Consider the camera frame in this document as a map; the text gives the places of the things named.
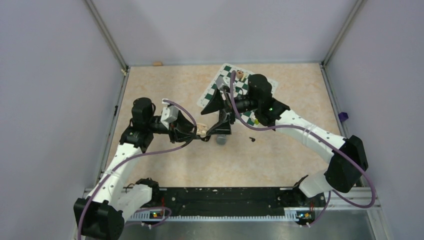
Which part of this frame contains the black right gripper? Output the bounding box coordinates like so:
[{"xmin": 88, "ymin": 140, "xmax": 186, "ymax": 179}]
[{"xmin": 201, "ymin": 85, "xmax": 260, "ymax": 136}]

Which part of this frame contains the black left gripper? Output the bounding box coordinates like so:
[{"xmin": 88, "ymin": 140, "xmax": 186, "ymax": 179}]
[{"xmin": 147, "ymin": 109, "xmax": 201, "ymax": 143}]

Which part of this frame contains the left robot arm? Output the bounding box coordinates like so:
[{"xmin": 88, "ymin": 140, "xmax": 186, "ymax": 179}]
[{"xmin": 73, "ymin": 97, "xmax": 197, "ymax": 240}]

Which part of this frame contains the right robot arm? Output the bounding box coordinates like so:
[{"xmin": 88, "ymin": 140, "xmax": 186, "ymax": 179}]
[{"xmin": 201, "ymin": 74, "xmax": 368, "ymax": 206}]

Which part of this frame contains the black earbud case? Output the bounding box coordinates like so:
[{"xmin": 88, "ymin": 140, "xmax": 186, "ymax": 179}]
[{"xmin": 201, "ymin": 135, "xmax": 211, "ymax": 142}]

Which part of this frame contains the white and green toy brick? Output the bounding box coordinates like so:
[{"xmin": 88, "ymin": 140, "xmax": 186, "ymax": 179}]
[{"xmin": 250, "ymin": 117, "xmax": 259, "ymax": 125}]

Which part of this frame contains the green white chessboard mat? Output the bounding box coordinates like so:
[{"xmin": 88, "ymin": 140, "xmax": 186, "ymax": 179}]
[{"xmin": 197, "ymin": 63, "xmax": 279, "ymax": 127}]

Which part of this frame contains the wooden letter cube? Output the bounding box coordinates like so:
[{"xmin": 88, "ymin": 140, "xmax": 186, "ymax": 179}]
[{"xmin": 236, "ymin": 70, "xmax": 244, "ymax": 79}]

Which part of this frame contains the wooden cork piece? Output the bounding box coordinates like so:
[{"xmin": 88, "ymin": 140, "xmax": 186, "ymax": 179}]
[{"xmin": 152, "ymin": 61, "xmax": 163, "ymax": 67}]

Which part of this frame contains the purple object outside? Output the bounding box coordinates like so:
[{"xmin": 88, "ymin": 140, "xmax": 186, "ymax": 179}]
[{"xmin": 338, "ymin": 112, "xmax": 349, "ymax": 123}]

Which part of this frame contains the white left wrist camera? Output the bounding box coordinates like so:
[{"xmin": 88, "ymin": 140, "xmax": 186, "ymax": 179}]
[{"xmin": 160, "ymin": 105, "xmax": 179, "ymax": 130}]

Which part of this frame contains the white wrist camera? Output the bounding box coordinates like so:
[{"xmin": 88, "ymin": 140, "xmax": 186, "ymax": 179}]
[
  {"xmin": 215, "ymin": 76, "xmax": 231, "ymax": 90},
  {"xmin": 160, "ymin": 105, "xmax": 179, "ymax": 130}
]

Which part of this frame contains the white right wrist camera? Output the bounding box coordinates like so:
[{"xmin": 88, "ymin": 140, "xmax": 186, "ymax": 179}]
[{"xmin": 215, "ymin": 76, "xmax": 231, "ymax": 90}]

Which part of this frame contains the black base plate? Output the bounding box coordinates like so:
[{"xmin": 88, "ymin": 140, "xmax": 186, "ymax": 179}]
[{"xmin": 142, "ymin": 187, "xmax": 326, "ymax": 217}]

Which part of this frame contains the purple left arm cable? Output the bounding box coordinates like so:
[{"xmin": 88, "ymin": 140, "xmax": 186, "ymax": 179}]
[{"xmin": 76, "ymin": 98, "xmax": 198, "ymax": 240}]

